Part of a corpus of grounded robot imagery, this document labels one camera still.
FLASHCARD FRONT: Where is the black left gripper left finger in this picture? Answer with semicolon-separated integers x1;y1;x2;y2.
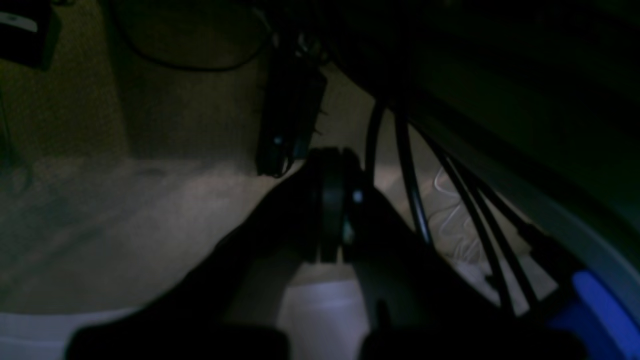
65;165;321;360

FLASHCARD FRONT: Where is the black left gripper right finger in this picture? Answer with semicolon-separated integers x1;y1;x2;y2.
342;150;586;360

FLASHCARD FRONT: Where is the blue plastic box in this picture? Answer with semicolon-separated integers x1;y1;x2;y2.
546;270;640;360

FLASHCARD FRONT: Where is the black hanging cable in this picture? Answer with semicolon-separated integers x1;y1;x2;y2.
392;107;433;246

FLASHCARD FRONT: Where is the black cable on floor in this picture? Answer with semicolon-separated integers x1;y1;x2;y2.
107;0;276;73

